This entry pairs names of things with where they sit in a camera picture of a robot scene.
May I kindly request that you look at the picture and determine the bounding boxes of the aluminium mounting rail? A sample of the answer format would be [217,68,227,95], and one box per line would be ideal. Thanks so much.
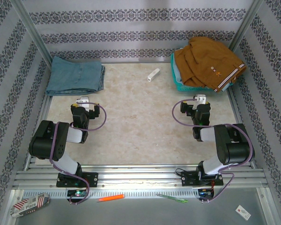
[13,164,269,188]

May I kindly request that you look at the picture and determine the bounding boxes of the light blue denim jeans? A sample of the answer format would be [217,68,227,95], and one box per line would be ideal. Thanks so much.
[45,56,106,97]

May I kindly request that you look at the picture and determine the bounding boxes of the small white plastic device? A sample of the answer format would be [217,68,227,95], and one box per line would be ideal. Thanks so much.
[147,68,161,82]

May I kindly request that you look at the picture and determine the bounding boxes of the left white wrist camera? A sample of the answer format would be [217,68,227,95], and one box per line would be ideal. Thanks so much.
[76,96,91,110]

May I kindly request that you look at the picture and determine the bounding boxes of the right controller board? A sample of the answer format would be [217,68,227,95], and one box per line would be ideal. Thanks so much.
[198,188,215,200]

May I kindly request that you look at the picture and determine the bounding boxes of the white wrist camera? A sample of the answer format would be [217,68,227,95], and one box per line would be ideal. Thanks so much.
[76,96,91,110]
[193,94,207,110]

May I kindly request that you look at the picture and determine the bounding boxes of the pale blue garment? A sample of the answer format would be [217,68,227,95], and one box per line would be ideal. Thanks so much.
[172,62,186,84]

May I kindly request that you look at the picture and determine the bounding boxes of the aluminium frame post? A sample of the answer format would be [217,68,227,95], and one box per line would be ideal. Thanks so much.
[10,0,59,71]
[229,0,264,48]

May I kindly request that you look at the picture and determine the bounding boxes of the small white card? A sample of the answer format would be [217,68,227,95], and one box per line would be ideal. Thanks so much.
[235,205,252,220]

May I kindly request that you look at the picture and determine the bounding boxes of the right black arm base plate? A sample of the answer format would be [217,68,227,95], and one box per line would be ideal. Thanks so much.
[180,170,223,188]

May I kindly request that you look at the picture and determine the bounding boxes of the controller board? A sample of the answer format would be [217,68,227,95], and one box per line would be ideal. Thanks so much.
[67,189,88,197]
[198,188,215,200]

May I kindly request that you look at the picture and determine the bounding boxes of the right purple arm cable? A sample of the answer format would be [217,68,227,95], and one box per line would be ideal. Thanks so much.
[172,98,254,204]

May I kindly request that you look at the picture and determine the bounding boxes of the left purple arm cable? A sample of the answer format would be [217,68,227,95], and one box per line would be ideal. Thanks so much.
[48,100,108,205]

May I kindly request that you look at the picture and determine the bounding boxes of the brown striped-waist trousers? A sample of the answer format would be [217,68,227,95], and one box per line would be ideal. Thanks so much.
[173,36,248,93]

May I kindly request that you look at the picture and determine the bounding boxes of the teal plastic basket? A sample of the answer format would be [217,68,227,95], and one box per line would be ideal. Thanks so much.
[170,52,233,92]

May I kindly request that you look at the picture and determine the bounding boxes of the aluminium side rail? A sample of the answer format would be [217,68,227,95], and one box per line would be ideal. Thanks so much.
[23,93,54,170]
[226,88,257,168]

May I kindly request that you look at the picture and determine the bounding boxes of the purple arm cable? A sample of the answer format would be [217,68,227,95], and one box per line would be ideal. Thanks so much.
[172,98,254,204]
[48,100,108,205]

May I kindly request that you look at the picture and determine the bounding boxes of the thin black cable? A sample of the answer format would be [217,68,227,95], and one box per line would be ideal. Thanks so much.
[175,167,186,180]

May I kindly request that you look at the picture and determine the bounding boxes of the left controller board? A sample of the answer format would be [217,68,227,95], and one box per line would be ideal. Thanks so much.
[67,189,88,197]

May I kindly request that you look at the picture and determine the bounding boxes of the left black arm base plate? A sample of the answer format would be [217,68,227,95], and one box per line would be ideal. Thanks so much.
[56,172,99,188]

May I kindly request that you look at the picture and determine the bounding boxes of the orange pen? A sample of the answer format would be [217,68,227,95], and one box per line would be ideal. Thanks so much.
[96,194,126,203]

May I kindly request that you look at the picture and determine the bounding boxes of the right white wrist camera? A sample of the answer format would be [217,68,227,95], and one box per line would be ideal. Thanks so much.
[193,94,207,110]

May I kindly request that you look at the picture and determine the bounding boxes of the slotted grey cable duct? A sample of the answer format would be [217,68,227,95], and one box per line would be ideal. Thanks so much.
[22,189,200,199]

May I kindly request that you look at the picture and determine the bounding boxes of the green pen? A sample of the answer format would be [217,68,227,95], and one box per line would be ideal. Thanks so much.
[156,193,189,203]

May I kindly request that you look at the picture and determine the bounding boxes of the flag-patterned label strip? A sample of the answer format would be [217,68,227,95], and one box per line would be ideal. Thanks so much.
[10,192,50,218]

